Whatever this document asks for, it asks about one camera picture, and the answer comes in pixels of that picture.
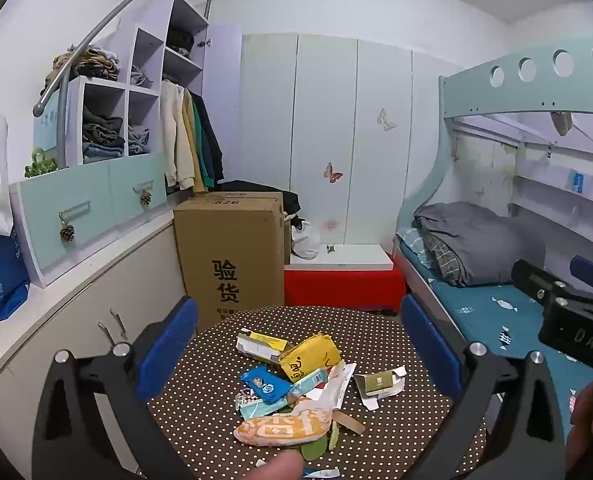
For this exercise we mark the small green box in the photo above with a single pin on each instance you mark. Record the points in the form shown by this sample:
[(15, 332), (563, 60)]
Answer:
[(380, 382)]

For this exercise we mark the torn white paper packaging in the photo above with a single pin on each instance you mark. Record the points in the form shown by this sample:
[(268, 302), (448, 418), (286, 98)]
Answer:
[(364, 399)]

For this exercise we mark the teal candy-print bed sheet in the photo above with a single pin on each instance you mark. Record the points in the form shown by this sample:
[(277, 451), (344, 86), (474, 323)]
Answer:
[(491, 320)]

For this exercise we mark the yellow snack packet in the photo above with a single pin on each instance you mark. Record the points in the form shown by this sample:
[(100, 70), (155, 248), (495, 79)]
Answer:
[(309, 357)]

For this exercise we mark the pile of brown folded clothes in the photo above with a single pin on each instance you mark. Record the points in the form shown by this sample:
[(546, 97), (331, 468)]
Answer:
[(89, 62)]

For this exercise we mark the white cubby shelf unit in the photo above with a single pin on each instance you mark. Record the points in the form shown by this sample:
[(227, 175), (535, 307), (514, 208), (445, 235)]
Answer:
[(161, 65)]

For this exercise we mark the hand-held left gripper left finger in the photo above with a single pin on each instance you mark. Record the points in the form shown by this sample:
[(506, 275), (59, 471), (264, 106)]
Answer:
[(169, 350)]

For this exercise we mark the green plastic ornament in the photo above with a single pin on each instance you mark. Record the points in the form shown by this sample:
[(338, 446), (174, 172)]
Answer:
[(39, 165)]

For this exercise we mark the black cloth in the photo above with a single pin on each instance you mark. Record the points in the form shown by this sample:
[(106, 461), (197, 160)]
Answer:
[(286, 200)]

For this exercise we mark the pile of dark folded clothes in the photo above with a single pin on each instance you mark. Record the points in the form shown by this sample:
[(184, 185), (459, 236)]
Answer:
[(101, 135)]

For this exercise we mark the black folded clothes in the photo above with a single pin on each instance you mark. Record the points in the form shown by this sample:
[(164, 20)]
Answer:
[(180, 40)]

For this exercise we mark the white bedside wall shelf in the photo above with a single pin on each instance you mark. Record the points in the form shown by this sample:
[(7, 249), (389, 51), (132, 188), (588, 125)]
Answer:
[(551, 200)]

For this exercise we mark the blue paper bag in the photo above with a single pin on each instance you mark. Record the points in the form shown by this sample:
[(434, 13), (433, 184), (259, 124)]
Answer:
[(1, 280)]

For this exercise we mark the orange and white snack packet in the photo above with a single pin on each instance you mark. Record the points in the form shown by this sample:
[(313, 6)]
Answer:
[(281, 427)]

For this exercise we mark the grey quilt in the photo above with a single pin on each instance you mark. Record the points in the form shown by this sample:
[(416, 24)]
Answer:
[(481, 245)]

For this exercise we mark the blue snack packet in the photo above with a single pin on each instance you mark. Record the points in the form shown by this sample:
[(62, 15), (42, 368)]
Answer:
[(264, 385)]

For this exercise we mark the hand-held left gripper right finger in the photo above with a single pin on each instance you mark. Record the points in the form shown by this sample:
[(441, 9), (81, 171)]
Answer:
[(429, 345)]

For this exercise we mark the brown paper strip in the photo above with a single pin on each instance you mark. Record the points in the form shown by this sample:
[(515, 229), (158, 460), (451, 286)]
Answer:
[(351, 424)]

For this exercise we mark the brown polka-dot tablecloth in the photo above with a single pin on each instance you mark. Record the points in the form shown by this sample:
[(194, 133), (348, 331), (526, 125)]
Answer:
[(216, 360)]

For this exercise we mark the green leaf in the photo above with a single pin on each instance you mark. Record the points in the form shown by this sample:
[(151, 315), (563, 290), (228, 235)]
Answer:
[(314, 449)]

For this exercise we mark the red cloth-covered bench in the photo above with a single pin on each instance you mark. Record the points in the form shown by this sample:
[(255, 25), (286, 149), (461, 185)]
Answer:
[(341, 287)]

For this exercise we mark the small white and blue wrapper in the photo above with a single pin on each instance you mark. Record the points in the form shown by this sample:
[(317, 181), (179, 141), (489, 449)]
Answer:
[(321, 472)]

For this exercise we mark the large cardboard box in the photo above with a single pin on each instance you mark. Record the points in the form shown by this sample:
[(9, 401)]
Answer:
[(226, 260)]

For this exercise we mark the green hanging garment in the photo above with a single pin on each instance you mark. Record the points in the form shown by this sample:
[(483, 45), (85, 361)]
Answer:
[(204, 155)]

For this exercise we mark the blue checked pillow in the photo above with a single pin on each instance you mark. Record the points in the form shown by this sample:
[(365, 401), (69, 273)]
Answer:
[(411, 247)]

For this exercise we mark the yellow butterfly sticker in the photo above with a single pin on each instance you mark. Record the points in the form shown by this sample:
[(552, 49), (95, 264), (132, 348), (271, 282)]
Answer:
[(386, 121)]

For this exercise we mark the white low cabinet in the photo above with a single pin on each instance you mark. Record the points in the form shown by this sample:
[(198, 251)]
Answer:
[(76, 300)]

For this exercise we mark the cream hanging jacket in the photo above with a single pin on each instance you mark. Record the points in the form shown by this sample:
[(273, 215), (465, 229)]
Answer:
[(174, 140)]

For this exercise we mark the mint drawer unit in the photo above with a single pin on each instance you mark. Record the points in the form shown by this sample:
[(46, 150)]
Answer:
[(106, 195)]

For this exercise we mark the black hanging jacket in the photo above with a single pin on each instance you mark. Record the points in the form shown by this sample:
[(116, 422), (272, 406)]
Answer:
[(212, 145)]

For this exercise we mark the yellow hanging garment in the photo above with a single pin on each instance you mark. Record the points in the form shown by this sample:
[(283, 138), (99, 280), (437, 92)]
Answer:
[(194, 145)]

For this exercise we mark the white board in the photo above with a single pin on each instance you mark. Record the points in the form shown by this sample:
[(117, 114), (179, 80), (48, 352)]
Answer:
[(361, 256)]

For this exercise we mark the mint bunk bed frame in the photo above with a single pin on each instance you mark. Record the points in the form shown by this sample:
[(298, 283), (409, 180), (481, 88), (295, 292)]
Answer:
[(476, 90)]

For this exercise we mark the teal wrapper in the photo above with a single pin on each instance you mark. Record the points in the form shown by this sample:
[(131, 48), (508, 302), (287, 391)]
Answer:
[(254, 411)]

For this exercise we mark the light blue wrapper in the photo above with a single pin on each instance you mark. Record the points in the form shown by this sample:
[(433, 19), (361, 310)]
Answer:
[(306, 385)]

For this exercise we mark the person's right hand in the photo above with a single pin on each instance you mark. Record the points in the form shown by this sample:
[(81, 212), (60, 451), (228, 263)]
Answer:
[(591, 425)]

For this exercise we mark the white wardrobe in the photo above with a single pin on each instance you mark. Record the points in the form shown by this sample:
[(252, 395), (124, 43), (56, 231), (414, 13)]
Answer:
[(326, 110)]

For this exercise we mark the person's left hand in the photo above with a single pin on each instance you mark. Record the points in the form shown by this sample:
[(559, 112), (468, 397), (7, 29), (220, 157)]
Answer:
[(274, 469)]

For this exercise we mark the small blue box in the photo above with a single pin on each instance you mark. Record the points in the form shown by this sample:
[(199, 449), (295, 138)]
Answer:
[(578, 182)]

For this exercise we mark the grey folded clothes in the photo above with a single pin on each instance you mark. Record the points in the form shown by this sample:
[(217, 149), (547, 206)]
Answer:
[(139, 140), (140, 77)]

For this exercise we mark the pinecone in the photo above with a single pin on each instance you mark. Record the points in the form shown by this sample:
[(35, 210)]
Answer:
[(146, 198), (67, 233)]

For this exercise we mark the lilac cabinet door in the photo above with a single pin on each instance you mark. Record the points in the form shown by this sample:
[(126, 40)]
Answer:
[(224, 110)]

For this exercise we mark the brown hanging object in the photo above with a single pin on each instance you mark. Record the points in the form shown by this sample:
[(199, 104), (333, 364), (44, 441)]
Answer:
[(561, 122)]

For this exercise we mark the white shelf unit with clothes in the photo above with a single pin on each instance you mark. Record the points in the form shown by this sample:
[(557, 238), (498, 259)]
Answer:
[(111, 20)]

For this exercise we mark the pink butterfly sticker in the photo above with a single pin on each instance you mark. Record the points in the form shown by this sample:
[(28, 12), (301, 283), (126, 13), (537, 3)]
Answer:
[(332, 172)]

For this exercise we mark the white and yellow carton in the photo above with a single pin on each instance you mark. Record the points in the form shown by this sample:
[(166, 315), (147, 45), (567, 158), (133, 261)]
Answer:
[(256, 344)]

